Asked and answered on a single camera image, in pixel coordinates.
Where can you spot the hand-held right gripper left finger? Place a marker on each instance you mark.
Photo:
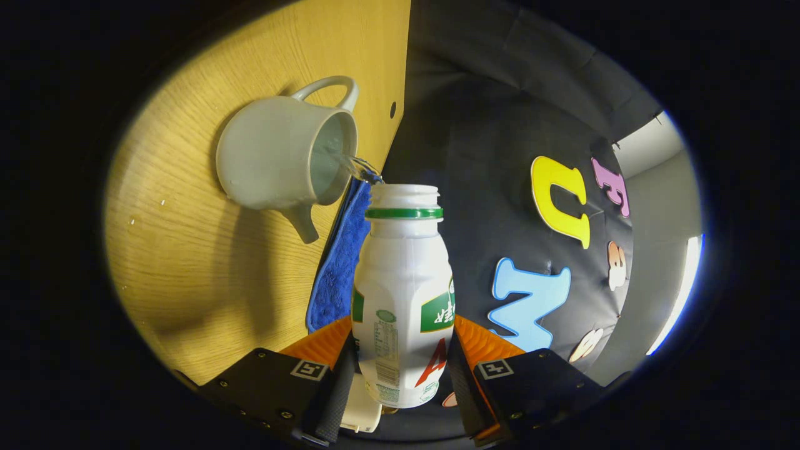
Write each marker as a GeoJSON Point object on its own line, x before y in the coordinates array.
{"type": "Point", "coordinates": [340, 400]}

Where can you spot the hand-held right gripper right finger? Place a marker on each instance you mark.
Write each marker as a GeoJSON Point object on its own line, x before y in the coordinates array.
{"type": "Point", "coordinates": [462, 394]}

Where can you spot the white water bottle green label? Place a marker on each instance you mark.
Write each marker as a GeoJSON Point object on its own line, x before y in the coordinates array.
{"type": "Point", "coordinates": [400, 294]}

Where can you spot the clear poured water stream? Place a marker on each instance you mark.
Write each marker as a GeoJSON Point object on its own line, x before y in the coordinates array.
{"type": "Point", "coordinates": [359, 169]}

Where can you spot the white teacup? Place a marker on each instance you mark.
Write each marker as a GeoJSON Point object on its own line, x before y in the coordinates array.
{"type": "Point", "coordinates": [269, 153]}

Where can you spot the cream white toaster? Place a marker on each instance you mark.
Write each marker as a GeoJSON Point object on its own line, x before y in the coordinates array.
{"type": "Point", "coordinates": [362, 406]}

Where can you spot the blue folded towel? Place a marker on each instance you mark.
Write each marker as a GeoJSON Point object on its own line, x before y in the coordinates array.
{"type": "Point", "coordinates": [340, 262]}

